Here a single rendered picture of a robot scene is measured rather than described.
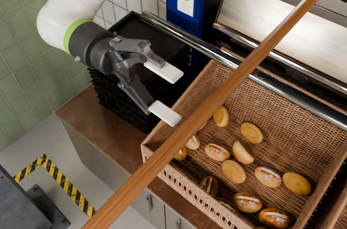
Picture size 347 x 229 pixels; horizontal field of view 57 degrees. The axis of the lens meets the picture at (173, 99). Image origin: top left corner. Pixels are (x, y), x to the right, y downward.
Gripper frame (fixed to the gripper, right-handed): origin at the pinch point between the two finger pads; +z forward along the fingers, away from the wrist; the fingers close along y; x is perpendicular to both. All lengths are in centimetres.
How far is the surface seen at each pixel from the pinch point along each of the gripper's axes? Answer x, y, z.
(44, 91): -14, 99, -114
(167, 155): 10.3, -0.6, 7.3
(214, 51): -18.1, 2.4, -2.9
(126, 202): 20.2, -0.2, 7.7
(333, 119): -18.0, 2.9, 25.7
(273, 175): -30, 55, 20
